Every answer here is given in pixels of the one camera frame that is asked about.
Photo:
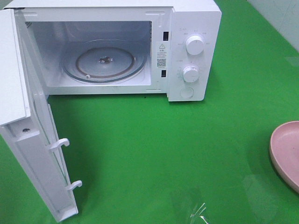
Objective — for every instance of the white timer knob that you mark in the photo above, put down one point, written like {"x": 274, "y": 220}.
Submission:
{"x": 191, "y": 74}

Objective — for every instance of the round door release button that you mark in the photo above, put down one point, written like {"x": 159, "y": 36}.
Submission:
{"x": 186, "y": 92}

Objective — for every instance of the white microwave door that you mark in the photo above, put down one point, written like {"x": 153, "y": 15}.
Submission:
{"x": 26, "y": 120}

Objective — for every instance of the white upper power knob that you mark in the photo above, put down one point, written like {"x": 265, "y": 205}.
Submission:
{"x": 194, "y": 45}

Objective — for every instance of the pink round plate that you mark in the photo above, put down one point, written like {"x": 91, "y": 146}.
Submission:
{"x": 284, "y": 152}

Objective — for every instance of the clear tape strip front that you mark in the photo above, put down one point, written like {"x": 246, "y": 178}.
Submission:
{"x": 197, "y": 216}

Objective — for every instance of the white microwave oven body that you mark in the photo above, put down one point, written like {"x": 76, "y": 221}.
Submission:
{"x": 163, "y": 26}

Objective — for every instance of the glass microwave turntable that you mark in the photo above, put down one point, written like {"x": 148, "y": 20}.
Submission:
{"x": 105, "y": 60}

